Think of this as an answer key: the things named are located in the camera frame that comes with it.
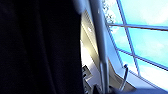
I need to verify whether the white window frame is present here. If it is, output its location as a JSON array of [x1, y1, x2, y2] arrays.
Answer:
[[99, 0, 168, 91]]

